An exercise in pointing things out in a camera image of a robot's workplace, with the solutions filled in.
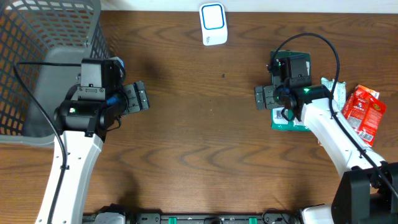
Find green white 3M package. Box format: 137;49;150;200
271;50;312;132

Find white barcode scanner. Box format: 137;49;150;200
199;2;228;46

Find red snack bag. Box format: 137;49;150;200
342;85;387;147

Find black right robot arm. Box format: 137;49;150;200
255;54;397;223

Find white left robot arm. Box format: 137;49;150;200
36;57;150;223

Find grey plastic mesh basket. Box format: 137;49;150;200
1;0;110;147

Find mint wet wipes pack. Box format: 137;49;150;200
321;77;346;111

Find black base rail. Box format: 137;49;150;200
81;203;302;224

